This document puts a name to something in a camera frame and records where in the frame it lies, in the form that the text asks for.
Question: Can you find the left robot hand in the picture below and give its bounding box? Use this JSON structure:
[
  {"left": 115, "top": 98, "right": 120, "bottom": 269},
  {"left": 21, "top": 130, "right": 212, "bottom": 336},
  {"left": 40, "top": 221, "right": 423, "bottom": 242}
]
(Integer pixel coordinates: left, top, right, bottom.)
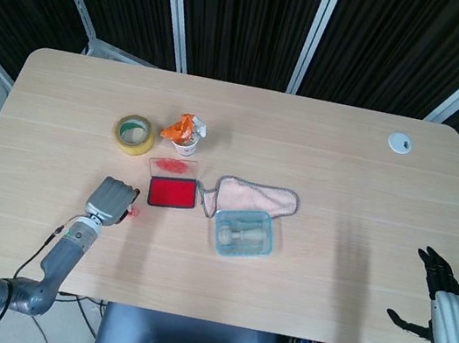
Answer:
[{"left": 81, "top": 172, "right": 143, "bottom": 232}]

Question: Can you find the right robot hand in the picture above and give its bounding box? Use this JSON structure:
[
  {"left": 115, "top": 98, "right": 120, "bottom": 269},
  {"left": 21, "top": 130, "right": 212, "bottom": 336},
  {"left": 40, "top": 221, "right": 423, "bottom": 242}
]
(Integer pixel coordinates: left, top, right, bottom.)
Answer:
[{"left": 380, "top": 240, "right": 459, "bottom": 343}]

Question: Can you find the yellow tape roll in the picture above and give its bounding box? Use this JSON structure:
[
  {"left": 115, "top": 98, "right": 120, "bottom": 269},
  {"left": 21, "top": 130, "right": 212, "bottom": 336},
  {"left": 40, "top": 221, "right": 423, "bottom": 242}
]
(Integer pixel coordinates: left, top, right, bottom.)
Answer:
[{"left": 109, "top": 110, "right": 159, "bottom": 159}]

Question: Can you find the red ink pad black case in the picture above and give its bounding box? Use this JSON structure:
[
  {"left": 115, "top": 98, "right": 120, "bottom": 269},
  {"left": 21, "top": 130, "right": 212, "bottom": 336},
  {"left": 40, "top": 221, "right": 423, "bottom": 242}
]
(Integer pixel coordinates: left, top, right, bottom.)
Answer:
[{"left": 145, "top": 171, "right": 201, "bottom": 214}]

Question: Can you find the clear ink pad lid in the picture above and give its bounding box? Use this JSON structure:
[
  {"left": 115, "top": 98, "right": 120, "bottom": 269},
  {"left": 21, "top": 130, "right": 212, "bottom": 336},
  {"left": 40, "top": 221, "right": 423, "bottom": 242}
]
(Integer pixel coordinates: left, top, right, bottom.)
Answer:
[{"left": 147, "top": 151, "right": 202, "bottom": 184}]

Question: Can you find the white paper cup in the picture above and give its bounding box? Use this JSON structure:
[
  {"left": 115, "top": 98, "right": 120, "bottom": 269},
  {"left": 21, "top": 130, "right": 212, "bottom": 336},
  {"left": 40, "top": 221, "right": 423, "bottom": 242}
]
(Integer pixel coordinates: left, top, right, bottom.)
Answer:
[{"left": 169, "top": 132, "right": 201, "bottom": 160}]

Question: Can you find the crumpled orange wrapper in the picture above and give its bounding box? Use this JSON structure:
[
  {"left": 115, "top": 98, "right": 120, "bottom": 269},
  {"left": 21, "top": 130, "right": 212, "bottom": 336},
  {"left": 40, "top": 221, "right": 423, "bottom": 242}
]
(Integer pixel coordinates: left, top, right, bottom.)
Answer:
[{"left": 159, "top": 108, "right": 211, "bottom": 149}]

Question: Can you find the pink cloth grey edging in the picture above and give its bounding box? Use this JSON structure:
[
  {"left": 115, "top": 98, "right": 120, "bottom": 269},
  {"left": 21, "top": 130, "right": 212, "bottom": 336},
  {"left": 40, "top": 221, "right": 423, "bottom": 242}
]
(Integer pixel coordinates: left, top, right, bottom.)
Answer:
[{"left": 194, "top": 170, "right": 303, "bottom": 236}]

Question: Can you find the clear blue plastic box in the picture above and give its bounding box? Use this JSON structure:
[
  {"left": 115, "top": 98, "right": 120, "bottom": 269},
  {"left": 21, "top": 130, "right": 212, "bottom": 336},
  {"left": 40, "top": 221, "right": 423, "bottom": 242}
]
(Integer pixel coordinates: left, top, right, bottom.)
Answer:
[{"left": 208, "top": 203, "right": 284, "bottom": 267}]

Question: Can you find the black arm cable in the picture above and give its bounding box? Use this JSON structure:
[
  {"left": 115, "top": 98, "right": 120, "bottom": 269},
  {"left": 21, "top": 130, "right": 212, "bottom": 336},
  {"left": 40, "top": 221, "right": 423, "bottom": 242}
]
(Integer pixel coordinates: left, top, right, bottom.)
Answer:
[{"left": 0, "top": 214, "right": 65, "bottom": 343}]

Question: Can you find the wooden handle stamp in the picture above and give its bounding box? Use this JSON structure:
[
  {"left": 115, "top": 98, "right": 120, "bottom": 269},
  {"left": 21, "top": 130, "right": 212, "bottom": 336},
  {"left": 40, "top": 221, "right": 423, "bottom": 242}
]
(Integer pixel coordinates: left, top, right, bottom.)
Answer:
[{"left": 216, "top": 218, "right": 268, "bottom": 253}]

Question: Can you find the white round cable grommet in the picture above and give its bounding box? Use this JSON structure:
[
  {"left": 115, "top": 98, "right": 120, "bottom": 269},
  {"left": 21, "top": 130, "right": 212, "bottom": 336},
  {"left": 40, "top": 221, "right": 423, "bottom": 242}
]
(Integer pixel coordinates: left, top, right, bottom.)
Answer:
[{"left": 385, "top": 130, "right": 415, "bottom": 158}]

